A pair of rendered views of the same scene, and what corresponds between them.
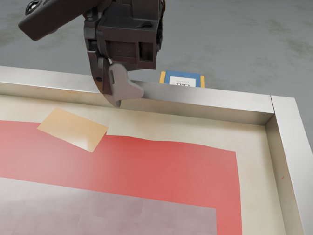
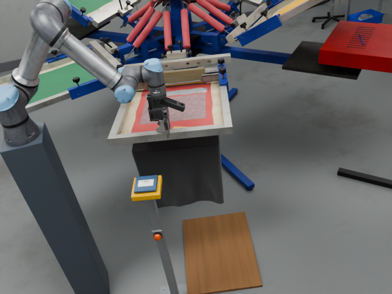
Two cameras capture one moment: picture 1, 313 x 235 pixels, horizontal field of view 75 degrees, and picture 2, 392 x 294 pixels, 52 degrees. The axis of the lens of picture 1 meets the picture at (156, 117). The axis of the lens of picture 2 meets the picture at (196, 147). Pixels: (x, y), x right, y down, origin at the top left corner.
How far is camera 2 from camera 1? 199 cm
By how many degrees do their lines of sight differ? 93
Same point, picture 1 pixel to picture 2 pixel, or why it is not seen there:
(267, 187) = (124, 129)
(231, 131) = not seen: hidden behind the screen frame
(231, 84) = not seen: outside the picture
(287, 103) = (111, 137)
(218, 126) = not seen: hidden behind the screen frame
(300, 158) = (115, 127)
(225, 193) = (136, 126)
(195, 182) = (143, 127)
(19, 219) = (186, 115)
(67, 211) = (176, 118)
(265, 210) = (126, 126)
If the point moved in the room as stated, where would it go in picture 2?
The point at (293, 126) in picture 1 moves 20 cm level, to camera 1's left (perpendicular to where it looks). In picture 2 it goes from (112, 132) to (154, 126)
